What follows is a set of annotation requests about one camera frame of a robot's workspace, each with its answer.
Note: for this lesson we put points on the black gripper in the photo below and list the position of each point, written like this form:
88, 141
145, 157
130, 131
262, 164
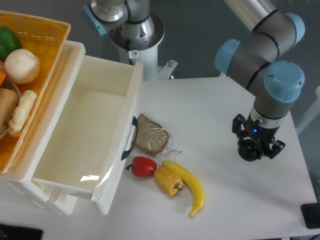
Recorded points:
264, 137

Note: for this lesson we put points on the dark purple mangosteen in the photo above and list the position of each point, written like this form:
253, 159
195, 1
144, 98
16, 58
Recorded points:
248, 150

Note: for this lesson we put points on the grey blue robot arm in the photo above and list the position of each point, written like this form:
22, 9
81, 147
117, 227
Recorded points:
256, 66

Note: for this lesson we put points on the open white upper drawer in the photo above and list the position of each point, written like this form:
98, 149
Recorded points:
83, 156

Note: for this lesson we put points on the white plastic drawer cabinet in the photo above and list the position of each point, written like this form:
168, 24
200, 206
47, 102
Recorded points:
17, 185

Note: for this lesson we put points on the yellow banana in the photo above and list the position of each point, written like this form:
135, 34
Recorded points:
195, 186

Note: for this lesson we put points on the black device right edge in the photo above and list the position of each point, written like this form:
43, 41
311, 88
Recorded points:
311, 215

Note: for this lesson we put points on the yellow bell pepper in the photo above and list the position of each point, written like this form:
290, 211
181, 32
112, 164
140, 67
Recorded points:
168, 180

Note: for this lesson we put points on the wrapped brown bread slice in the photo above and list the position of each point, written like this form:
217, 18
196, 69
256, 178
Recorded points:
153, 139

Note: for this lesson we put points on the red bell pepper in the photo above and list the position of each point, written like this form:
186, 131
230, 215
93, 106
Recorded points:
142, 166

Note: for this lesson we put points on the orange plastic basket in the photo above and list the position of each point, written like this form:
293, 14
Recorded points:
45, 38

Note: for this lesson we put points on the pale twisted bread roll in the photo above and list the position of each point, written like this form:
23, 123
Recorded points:
21, 113

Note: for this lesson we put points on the round white bun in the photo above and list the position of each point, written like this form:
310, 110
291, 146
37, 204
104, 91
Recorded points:
22, 66

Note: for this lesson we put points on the brown bread loaf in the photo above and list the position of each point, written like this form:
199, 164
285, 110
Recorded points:
8, 102

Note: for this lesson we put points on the orange carrot piece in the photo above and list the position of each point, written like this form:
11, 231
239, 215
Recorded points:
2, 76

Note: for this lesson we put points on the green bell pepper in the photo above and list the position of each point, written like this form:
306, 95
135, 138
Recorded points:
9, 42

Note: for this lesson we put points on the black device bottom left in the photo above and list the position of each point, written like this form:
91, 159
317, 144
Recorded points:
10, 232

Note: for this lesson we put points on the dark blue drawer handle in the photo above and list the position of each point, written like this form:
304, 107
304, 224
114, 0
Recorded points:
132, 138

